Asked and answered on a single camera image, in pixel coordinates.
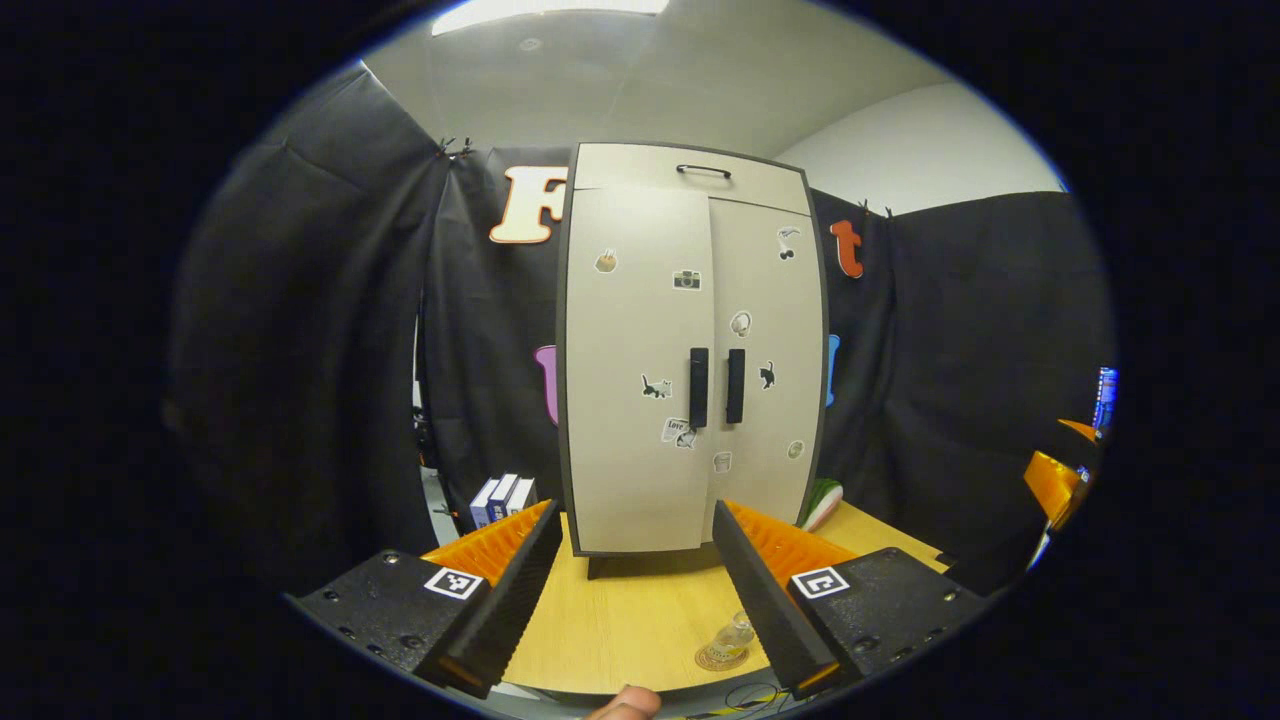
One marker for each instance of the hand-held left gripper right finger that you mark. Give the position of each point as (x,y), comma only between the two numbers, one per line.
(765,605)

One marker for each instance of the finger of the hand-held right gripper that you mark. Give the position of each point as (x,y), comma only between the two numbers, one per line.
(1055,485)
(1080,430)

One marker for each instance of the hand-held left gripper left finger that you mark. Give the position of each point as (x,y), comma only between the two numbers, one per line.
(510,600)

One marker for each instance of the clear glass bottle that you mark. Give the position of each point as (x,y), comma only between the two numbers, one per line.
(738,632)

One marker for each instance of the round brown coaster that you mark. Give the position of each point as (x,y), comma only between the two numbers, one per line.
(713,661)

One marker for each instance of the white and grey cabinet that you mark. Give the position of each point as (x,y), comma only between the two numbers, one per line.
(596,568)

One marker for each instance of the white cabinet door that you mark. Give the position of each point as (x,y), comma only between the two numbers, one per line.
(620,450)
(770,300)

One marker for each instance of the white cabinet drawer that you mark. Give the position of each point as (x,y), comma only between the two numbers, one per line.
(620,170)

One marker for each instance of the blue lit screen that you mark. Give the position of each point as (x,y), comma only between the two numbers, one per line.
(1106,395)

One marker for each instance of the blue and white box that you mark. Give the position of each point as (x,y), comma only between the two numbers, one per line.
(522,497)
(503,497)
(482,505)

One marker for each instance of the green white striped object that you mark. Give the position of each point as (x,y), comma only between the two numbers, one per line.
(825,500)

